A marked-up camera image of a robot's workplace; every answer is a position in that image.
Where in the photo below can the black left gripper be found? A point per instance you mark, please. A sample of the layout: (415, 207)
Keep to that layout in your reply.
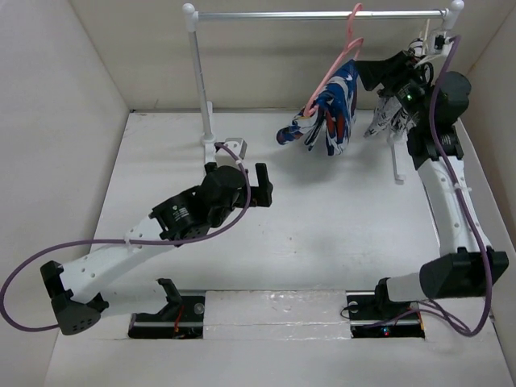
(260, 195)

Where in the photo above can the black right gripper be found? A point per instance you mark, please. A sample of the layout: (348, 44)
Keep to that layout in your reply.
(392, 71)

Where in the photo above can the pink plastic hanger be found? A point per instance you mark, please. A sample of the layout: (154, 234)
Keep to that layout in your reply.
(342, 60)

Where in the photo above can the blue white red patterned trousers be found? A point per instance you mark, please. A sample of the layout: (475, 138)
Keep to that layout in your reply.
(334, 115)

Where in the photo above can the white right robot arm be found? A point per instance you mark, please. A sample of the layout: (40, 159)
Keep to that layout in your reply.
(468, 265)

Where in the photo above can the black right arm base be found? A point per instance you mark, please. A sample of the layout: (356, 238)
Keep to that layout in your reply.
(372, 315)

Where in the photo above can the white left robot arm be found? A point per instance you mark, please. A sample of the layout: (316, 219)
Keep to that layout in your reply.
(82, 291)

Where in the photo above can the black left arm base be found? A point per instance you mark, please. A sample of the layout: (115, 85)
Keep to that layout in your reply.
(181, 317)

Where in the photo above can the cream plastic hanger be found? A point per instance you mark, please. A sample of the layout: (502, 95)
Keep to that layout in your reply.
(419, 47)

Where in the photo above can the black white printed garment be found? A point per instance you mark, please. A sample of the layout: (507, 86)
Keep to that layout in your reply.
(389, 115)

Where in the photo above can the white metal clothes rack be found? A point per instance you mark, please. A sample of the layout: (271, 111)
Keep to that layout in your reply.
(193, 17)

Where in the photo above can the white foam front board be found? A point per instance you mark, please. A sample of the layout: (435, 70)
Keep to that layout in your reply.
(275, 315)

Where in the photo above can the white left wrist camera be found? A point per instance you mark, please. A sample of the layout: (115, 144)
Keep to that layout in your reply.
(229, 148)

